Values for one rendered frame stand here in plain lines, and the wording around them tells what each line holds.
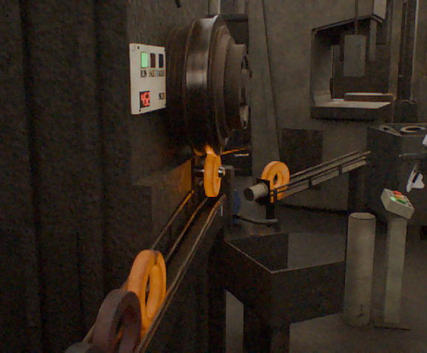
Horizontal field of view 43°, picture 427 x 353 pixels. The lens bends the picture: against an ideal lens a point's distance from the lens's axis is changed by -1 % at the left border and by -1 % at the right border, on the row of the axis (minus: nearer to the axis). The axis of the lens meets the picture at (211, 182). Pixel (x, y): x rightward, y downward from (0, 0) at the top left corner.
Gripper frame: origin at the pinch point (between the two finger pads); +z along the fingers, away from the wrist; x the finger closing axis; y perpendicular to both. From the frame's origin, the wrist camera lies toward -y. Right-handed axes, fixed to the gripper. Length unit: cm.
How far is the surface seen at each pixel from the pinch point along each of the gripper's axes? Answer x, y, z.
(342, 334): -12, -1, 71
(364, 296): -2, 3, 53
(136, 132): -104, -94, -3
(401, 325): 1, 25, 61
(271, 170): -17, -58, 11
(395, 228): 2.4, 3.3, 19.2
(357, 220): -1.7, -14.3, 21.4
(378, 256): 100, 24, 62
